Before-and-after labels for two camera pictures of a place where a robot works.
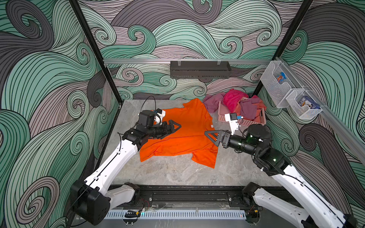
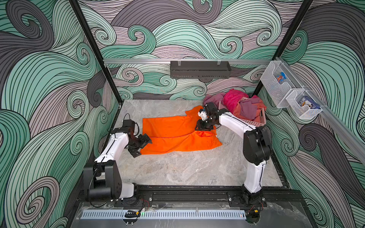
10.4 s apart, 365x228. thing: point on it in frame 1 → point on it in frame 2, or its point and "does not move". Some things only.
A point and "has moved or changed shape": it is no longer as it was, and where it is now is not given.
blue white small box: [306, 100] does not move
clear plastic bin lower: [303, 106] does not move
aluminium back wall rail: [186, 61] does not move
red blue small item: [281, 77] does not move
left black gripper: [165, 133] → [143, 141]
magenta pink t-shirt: [232, 98] does not move
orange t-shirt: [190, 139] has moved or changed shape
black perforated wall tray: [199, 69] does not move
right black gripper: [225, 135] → [202, 126]
